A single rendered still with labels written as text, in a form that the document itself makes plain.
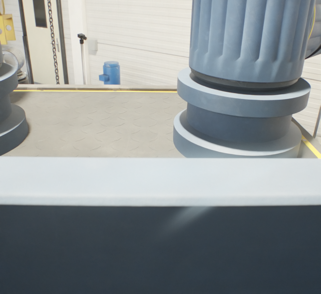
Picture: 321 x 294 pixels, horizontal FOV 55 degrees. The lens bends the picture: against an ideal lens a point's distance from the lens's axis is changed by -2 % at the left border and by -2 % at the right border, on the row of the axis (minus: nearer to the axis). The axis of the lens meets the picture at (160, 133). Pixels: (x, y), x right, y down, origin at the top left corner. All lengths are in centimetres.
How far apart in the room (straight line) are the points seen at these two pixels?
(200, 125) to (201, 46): 13
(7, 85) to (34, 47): 564
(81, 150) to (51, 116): 19
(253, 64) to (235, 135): 12
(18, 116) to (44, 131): 6
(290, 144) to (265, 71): 15
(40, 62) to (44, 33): 60
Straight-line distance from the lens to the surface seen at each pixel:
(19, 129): 65
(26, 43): 161
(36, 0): 596
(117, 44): 468
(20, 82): 204
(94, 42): 492
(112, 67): 407
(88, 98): 87
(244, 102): 49
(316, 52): 70
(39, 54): 616
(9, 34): 214
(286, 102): 51
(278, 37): 50
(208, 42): 51
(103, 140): 63
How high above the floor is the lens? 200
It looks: 26 degrees down
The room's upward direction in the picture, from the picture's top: 1 degrees clockwise
